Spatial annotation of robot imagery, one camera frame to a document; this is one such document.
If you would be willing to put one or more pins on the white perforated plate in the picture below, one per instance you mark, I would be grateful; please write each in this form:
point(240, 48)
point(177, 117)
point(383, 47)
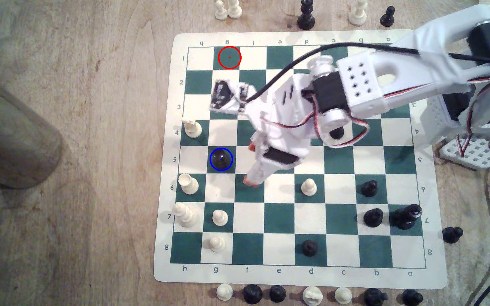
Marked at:
point(479, 154)

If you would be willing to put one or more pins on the white chess rook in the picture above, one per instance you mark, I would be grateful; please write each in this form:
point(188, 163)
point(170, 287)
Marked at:
point(188, 184)
point(312, 296)

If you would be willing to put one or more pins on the white chess pawn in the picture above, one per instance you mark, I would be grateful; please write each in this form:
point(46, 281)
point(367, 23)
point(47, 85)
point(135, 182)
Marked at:
point(217, 244)
point(220, 11)
point(309, 187)
point(192, 128)
point(220, 218)
point(343, 295)
point(224, 292)

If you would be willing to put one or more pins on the round wooden post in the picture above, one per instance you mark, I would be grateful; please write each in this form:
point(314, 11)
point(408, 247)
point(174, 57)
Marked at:
point(11, 136)

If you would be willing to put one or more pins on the tall white chess piece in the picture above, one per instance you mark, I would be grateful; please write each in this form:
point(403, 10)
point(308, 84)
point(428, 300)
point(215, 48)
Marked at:
point(234, 9)
point(185, 215)
point(357, 13)

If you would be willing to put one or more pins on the tall black chess piece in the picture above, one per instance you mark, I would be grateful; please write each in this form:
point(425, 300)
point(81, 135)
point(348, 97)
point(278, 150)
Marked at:
point(411, 298)
point(306, 17)
point(374, 297)
point(405, 216)

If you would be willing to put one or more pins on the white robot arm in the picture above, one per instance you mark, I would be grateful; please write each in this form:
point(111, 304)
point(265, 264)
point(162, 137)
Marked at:
point(398, 68)

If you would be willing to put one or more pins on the black chess pawn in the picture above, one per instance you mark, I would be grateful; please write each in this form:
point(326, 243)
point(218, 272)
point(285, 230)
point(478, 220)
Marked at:
point(369, 188)
point(221, 159)
point(252, 294)
point(373, 217)
point(277, 294)
point(310, 248)
point(452, 234)
point(387, 17)

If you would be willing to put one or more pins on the green and white chess mat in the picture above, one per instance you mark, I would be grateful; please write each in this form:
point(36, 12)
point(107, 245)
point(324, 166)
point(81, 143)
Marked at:
point(279, 221)

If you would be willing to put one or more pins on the white gripper with motor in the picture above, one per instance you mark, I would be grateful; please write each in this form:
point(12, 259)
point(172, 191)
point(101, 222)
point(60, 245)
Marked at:
point(279, 156)

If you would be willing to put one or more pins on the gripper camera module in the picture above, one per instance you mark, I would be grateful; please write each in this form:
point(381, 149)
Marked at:
point(221, 94)

